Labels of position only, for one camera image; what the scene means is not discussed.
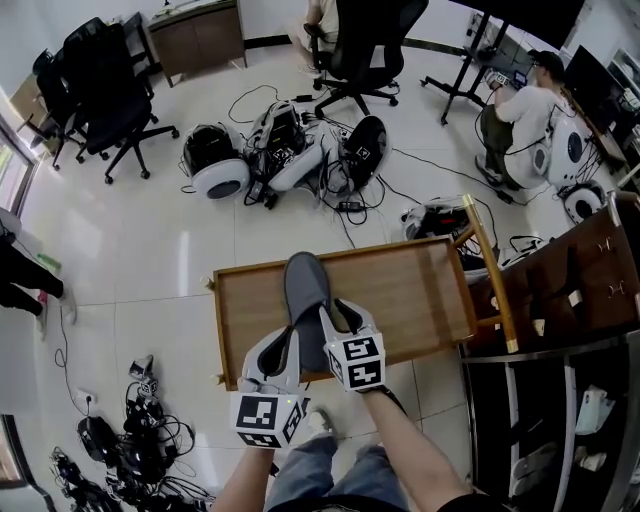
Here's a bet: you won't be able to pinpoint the white pod with cables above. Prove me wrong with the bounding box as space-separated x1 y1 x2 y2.
244 99 327 194

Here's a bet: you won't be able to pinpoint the white open equipment case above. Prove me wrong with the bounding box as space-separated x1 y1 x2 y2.
398 195 502 287

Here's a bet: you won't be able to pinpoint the person's white shoe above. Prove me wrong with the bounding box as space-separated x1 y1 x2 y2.
306 408 335 442

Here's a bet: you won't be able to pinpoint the black computer monitor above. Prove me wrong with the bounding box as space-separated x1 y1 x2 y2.
562 44 637 135

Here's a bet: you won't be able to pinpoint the black wrist strap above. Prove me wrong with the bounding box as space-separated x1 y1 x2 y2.
375 385 409 417

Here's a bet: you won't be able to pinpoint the large white round robot body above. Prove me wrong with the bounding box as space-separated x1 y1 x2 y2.
528 115 602 191

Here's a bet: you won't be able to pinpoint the pile of black cables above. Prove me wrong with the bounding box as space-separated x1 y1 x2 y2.
48 353 217 512

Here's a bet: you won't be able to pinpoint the person's blue jeans legs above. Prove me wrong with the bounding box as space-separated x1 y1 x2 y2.
263 433 412 512

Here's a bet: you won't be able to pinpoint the brown wooden desk cabinet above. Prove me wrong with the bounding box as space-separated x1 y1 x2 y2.
147 0 248 89

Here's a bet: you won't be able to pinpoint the black mesh office chair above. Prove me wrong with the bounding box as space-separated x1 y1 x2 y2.
302 0 431 122

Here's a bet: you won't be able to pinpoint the small white round robot base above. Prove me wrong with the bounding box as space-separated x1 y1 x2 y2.
563 179 609 225

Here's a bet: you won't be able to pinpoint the person's left forearm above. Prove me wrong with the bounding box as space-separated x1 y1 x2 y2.
208 439 297 512

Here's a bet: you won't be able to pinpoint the light blue bag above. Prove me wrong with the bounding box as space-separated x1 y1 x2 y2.
573 383 617 437

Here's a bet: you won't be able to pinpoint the white pod black patterned panel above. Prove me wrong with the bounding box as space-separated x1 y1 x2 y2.
343 115 390 192

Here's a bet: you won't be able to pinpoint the dark brown wooden cabinet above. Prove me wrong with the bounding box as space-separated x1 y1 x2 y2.
468 192 640 352

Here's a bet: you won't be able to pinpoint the grey slipper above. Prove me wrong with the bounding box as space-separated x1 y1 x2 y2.
283 251 334 374

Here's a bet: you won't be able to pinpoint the person's right forearm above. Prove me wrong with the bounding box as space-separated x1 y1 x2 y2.
358 389 472 512

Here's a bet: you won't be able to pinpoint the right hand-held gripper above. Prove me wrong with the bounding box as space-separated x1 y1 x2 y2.
318 297 387 395

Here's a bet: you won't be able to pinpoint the pair of white slippers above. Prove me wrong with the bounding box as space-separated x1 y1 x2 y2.
508 441 560 497

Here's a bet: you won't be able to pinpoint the large black screen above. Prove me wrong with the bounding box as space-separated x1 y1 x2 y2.
448 0 587 52

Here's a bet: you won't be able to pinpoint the black rolling screen stand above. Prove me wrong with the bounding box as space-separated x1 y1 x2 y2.
421 12 536 126

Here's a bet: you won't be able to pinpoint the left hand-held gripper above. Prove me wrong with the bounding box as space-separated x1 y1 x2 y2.
228 323 312 450

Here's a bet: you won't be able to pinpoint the brown wooden surface tray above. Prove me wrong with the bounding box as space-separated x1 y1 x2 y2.
212 234 479 393

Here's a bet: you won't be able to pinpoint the white pod shell black inside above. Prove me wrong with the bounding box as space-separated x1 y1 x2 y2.
181 123 251 202

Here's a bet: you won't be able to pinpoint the black metal shelf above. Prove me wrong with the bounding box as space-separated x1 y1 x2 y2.
458 329 640 512

